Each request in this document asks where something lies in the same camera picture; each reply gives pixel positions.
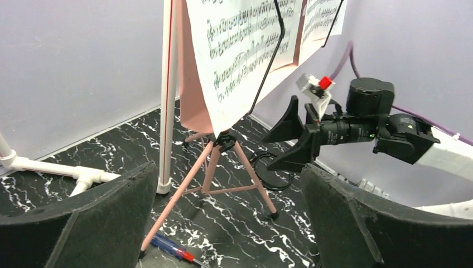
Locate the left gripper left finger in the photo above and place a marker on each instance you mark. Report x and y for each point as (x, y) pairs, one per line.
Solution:
(101, 227)

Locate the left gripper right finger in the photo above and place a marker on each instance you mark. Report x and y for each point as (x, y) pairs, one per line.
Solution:
(355, 228)

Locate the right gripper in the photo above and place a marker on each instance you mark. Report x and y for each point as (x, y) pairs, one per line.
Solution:
(289, 127)

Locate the pink music stand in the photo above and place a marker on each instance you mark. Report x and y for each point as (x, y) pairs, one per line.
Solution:
(195, 116)

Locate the sheet music page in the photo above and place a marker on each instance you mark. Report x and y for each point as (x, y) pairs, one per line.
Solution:
(321, 20)
(235, 43)

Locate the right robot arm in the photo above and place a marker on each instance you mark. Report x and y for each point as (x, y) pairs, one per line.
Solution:
(366, 117)

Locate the blue red screwdriver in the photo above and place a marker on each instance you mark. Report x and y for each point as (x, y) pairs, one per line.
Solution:
(169, 246)

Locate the white PVC pipe frame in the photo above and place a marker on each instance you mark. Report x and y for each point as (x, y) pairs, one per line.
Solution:
(86, 176)

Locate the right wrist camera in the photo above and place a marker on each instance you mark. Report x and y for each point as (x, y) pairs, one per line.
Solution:
(318, 91)

